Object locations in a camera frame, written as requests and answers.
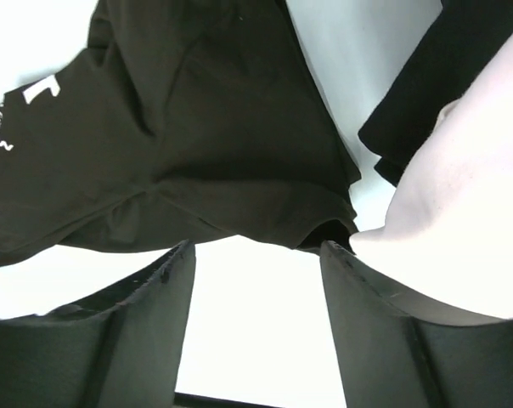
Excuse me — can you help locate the white folded t-shirt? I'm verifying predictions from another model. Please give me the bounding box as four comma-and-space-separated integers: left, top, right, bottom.
350, 34, 513, 320

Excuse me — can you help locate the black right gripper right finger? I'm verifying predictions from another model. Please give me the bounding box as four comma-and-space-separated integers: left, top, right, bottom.
320, 241, 513, 408

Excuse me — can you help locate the black folded t-shirt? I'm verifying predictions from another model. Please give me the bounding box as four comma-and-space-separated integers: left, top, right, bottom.
358, 0, 513, 185

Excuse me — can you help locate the black t-shirt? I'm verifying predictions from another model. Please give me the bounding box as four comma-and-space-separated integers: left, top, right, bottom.
358, 0, 513, 185
0, 1, 360, 267

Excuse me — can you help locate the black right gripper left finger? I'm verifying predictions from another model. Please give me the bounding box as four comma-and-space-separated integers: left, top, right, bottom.
0, 241, 196, 407

